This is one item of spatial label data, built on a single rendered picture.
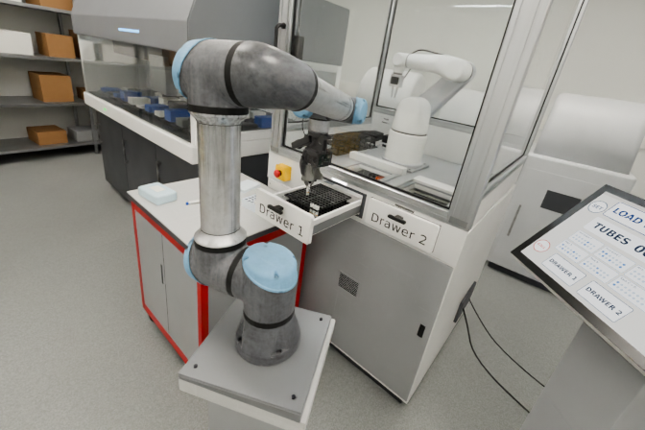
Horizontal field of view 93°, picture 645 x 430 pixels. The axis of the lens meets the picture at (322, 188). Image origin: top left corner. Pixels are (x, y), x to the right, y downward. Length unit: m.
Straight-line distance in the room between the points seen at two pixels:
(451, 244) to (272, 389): 0.75
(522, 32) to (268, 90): 0.74
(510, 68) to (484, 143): 0.22
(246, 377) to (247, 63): 0.61
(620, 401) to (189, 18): 1.93
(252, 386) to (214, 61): 0.62
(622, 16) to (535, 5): 3.30
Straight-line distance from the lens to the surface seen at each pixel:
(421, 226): 1.18
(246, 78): 0.56
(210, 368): 0.79
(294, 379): 0.76
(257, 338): 0.74
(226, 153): 0.64
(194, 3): 1.73
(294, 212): 1.08
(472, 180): 1.10
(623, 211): 1.08
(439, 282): 1.26
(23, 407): 1.90
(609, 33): 4.34
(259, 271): 0.65
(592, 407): 1.13
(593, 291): 0.96
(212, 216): 0.69
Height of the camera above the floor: 1.40
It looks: 22 degrees down
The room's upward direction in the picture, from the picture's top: 8 degrees clockwise
